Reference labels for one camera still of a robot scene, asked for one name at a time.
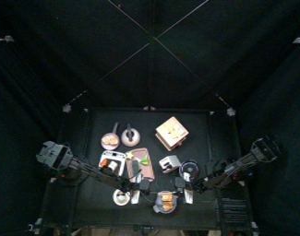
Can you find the pink cutting board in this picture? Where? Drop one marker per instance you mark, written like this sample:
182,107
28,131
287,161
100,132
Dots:
146,172

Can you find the white saucer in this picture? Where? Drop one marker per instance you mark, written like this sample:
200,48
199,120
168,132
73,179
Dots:
116,201

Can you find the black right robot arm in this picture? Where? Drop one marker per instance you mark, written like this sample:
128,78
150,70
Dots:
238,162

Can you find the pale yellow toy food piece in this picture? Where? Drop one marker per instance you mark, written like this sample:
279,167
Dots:
128,155

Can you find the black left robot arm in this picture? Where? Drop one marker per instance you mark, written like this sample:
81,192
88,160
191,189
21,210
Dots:
85,168

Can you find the orange toy piece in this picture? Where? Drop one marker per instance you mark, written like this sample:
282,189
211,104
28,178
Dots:
103,164

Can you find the toy fried egg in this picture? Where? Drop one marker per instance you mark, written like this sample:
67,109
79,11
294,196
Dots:
114,140
106,140

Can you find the pale wooden knife holder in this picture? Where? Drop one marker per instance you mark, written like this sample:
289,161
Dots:
168,163

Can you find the printed label sheet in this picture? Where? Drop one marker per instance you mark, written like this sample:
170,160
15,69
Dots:
233,209

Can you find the pink frying pan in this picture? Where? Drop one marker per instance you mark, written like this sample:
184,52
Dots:
110,142

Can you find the wooden box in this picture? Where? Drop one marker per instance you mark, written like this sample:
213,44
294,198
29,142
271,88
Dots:
171,132

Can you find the blue-grey bowl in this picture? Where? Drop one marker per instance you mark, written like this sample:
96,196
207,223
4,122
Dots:
159,206

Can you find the toy toast slice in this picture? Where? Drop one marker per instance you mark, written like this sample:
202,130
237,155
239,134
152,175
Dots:
166,197
166,207

